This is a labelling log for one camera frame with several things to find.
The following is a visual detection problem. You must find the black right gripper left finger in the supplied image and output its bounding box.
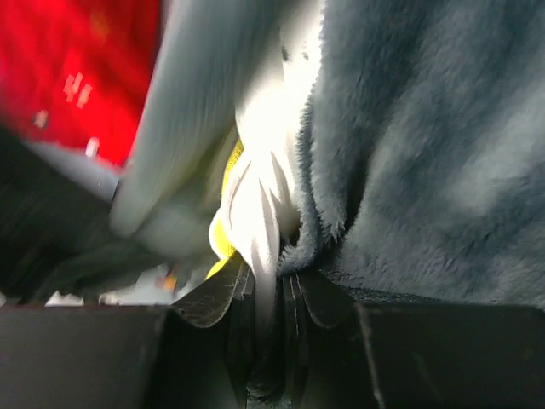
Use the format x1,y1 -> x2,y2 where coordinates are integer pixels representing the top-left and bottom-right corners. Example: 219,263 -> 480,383
1,262 -> 254,408

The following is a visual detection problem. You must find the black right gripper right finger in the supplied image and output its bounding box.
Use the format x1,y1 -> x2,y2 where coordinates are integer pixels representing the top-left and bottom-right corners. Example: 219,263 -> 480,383
282,274 -> 544,408

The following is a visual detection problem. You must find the white pillow yellow edge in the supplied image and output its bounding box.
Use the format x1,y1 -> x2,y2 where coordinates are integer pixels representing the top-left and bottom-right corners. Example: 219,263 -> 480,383
209,1 -> 324,336

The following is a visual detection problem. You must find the grey plush pillowcase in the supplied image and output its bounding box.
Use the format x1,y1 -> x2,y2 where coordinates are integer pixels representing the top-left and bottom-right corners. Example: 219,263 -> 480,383
111,1 -> 544,307

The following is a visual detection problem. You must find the red cartoon print pillow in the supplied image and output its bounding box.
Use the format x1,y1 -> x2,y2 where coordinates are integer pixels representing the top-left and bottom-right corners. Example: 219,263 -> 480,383
1,0 -> 162,167

